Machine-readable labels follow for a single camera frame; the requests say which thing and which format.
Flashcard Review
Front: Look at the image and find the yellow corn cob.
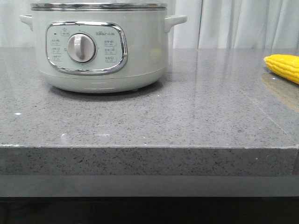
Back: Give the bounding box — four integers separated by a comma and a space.
263, 54, 299, 84

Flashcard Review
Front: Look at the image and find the glass pot lid steel rim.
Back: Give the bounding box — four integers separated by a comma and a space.
30, 2, 167, 11

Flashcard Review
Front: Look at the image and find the pale green electric cooking pot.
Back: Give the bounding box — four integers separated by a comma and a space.
20, 9, 187, 93

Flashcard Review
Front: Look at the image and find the white pleated curtain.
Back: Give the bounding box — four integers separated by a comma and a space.
0, 0, 299, 49

